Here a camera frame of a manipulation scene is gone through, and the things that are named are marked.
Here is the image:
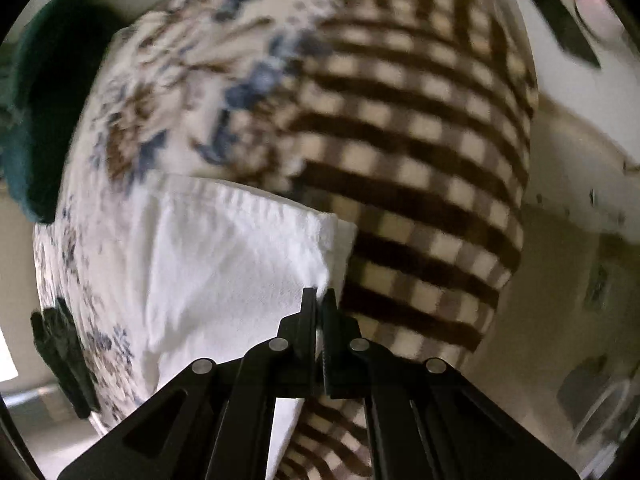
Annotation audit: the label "grey round object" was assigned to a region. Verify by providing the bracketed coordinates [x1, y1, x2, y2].
[556, 354, 632, 447]

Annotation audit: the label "dark grey folded pants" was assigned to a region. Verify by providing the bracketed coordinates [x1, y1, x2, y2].
[30, 297, 102, 419]

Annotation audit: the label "dark green cloth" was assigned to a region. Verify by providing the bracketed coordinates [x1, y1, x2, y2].
[502, 0, 603, 70]

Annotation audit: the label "large dark green pillow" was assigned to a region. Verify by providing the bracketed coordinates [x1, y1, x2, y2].
[0, 0, 137, 224]

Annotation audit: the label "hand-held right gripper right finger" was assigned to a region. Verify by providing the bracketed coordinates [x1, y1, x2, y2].
[320, 287, 583, 480]

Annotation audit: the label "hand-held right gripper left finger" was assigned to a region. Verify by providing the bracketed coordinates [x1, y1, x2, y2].
[56, 287, 321, 480]

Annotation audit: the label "white pants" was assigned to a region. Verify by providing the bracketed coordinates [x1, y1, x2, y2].
[132, 174, 359, 480]

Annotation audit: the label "floral blanket with plaid underside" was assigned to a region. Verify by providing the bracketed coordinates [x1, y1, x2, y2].
[32, 0, 541, 480]

